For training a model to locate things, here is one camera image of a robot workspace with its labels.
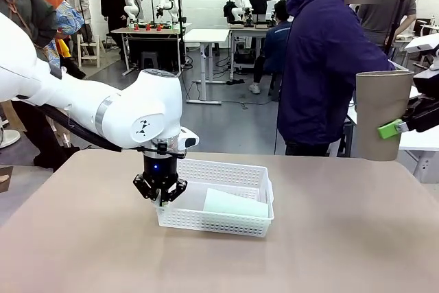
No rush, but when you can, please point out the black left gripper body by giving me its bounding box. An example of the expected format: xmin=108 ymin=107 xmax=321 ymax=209
xmin=141 ymin=150 xmax=180 ymax=191

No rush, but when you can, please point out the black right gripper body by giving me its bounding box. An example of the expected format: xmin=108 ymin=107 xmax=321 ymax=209
xmin=412 ymin=68 xmax=439 ymax=102

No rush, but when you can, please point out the brown paper cup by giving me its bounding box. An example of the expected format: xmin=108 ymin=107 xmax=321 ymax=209
xmin=355 ymin=69 xmax=415 ymax=163

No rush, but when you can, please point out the white perforated plastic basket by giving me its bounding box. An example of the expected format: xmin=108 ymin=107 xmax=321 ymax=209
xmin=156 ymin=158 xmax=275 ymax=238

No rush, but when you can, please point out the pale green paper cup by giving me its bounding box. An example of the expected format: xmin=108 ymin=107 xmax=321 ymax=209
xmin=202 ymin=187 xmax=270 ymax=219

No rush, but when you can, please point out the white side table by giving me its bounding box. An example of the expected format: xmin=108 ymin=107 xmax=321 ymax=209
xmin=342 ymin=86 xmax=439 ymax=184

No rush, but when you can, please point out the black tripod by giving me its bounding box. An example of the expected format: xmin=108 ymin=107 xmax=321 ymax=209
xmin=383 ymin=0 xmax=411 ymax=56

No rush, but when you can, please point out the person in grey shirt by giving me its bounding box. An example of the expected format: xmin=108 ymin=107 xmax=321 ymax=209
xmin=356 ymin=0 xmax=418 ymax=49

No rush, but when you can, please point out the person in purple jacket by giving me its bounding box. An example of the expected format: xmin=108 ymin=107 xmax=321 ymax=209
xmin=276 ymin=0 xmax=397 ymax=156

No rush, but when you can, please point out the grey plastic stool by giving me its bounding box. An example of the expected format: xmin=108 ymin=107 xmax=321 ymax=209
xmin=140 ymin=51 xmax=161 ymax=71

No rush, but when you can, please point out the dark framed wooden table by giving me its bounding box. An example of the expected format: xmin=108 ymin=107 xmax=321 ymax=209
xmin=111 ymin=21 xmax=193 ymax=76

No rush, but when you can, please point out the white standing desk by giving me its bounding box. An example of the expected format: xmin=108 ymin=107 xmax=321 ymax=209
xmin=184 ymin=27 xmax=230 ymax=106

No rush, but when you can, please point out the wooden step stool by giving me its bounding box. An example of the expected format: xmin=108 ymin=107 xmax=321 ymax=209
xmin=75 ymin=34 xmax=107 ymax=69

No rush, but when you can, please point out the seated person in blue jacket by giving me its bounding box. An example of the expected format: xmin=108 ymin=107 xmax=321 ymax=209
xmin=248 ymin=0 xmax=292 ymax=95

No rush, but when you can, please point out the white round fan base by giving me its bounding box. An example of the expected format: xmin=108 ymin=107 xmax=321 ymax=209
xmin=0 ymin=129 xmax=21 ymax=150

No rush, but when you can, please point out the white framed work table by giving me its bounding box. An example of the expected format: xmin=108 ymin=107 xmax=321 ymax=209
xmin=228 ymin=23 xmax=275 ymax=80

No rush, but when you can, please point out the black cloth bundle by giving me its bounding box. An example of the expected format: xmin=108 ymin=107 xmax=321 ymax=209
xmin=223 ymin=1 xmax=239 ymax=25

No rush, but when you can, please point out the person in black clothes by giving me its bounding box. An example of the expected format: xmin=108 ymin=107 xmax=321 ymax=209
xmin=100 ymin=0 xmax=130 ymax=60

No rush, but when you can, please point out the person in dark green coat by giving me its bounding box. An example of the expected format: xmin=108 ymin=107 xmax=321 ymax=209
xmin=0 ymin=0 xmax=75 ymax=172

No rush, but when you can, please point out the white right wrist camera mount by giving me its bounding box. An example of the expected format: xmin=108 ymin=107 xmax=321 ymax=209
xmin=403 ymin=34 xmax=439 ymax=53

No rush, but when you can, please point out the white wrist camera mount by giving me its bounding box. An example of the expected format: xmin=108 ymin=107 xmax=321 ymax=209
xmin=178 ymin=128 xmax=200 ymax=152
xmin=403 ymin=34 xmax=439 ymax=53

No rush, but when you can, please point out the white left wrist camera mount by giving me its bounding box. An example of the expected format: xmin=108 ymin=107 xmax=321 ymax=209
xmin=178 ymin=128 xmax=200 ymax=152

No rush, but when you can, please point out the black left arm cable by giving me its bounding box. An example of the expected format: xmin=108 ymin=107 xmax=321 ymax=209
xmin=32 ymin=102 xmax=124 ymax=153

